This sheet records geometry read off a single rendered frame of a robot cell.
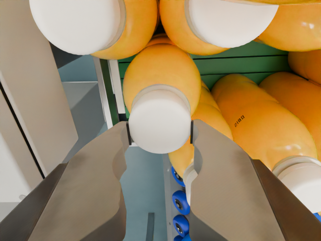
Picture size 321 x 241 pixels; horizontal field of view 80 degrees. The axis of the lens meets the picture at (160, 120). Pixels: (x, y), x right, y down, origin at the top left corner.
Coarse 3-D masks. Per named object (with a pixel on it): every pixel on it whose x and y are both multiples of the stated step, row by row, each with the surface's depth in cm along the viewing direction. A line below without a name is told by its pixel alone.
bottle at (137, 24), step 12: (120, 0) 10; (132, 0) 11; (144, 0) 12; (156, 0) 15; (120, 12) 11; (132, 12) 12; (144, 12) 12; (156, 12) 15; (120, 24) 11; (132, 24) 12; (144, 24) 13; (156, 24) 16; (120, 36) 11; (132, 36) 13; (144, 36) 14; (108, 48) 13; (120, 48) 13; (132, 48) 14
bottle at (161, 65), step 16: (144, 48) 18; (160, 48) 16; (176, 48) 17; (144, 64) 14; (160, 64) 14; (176, 64) 14; (192, 64) 16; (128, 80) 15; (144, 80) 14; (160, 80) 13; (176, 80) 13; (192, 80) 14; (128, 96) 14; (192, 96) 14; (192, 112) 15
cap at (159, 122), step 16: (144, 96) 12; (160, 96) 11; (176, 96) 12; (144, 112) 11; (160, 112) 11; (176, 112) 11; (144, 128) 12; (160, 128) 12; (176, 128) 12; (144, 144) 12; (160, 144) 12; (176, 144) 12
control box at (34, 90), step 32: (0, 0) 14; (0, 32) 14; (32, 32) 17; (0, 64) 14; (32, 64) 17; (0, 96) 14; (32, 96) 17; (64, 96) 22; (0, 128) 14; (32, 128) 17; (64, 128) 22; (0, 160) 15; (32, 160) 17; (0, 192) 16
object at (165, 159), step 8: (168, 160) 42; (168, 168) 44; (168, 176) 45; (168, 184) 47; (168, 192) 49; (168, 200) 50; (168, 208) 53; (168, 216) 55; (168, 224) 57; (168, 232) 60; (168, 240) 63
